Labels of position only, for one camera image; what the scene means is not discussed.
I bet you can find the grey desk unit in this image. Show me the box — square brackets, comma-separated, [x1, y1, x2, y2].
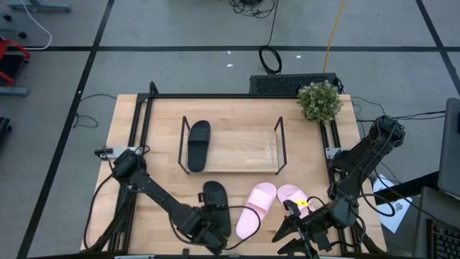
[412, 186, 460, 259]

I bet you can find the black left arm base cable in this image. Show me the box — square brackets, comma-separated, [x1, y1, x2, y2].
[83, 171, 125, 252]

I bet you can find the red chair frame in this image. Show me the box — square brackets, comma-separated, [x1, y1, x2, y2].
[0, 38, 32, 88]

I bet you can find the black perforated computer case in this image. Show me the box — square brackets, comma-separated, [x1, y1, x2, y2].
[249, 72, 339, 96]

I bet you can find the grey monitor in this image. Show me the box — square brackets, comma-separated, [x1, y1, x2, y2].
[437, 97, 460, 199]

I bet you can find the wooden shelf black metal frame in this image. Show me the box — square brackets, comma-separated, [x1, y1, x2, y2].
[177, 115, 288, 176]

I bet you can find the black floor cable bundle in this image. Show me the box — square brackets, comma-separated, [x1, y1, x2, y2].
[229, 0, 278, 19]

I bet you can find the black left arm wrist cable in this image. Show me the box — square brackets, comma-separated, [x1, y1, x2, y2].
[167, 199, 262, 252]

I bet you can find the black thin floor cable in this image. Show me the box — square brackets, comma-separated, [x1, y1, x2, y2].
[72, 93, 118, 130]

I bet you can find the black floor cable run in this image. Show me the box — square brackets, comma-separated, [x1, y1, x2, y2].
[350, 95, 447, 124]

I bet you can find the white paper sheet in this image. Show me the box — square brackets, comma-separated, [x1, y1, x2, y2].
[372, 173, 414, 235]

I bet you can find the yellow hanging cable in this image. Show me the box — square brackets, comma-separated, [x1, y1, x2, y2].
[322, 0, 347, 74]

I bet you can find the black slide sandal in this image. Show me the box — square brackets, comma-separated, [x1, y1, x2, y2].
[186, 119, 212, 173]
[197, 180, 233, 239]

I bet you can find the black coiled floor cable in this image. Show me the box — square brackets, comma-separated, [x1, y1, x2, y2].
[258, 0, 284, 76]

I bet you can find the green potted plant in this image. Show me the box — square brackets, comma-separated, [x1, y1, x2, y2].
[297, 80, 344, 124]

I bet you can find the white floor cable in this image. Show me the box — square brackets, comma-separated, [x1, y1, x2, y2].
[20, 0, 53, 51]

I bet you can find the grey stand base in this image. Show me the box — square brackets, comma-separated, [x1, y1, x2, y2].
[6, 0, 73, 14]

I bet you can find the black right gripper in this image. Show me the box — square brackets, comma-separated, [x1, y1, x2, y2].
[271, 206, 339, 259]

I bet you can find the black keyboard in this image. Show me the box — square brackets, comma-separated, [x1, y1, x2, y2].
[426, 218, 460, 259]

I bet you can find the pink slide sandal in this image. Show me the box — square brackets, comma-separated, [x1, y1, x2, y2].
[235, 181, 278, 240]
[276, 183, 317, 220]

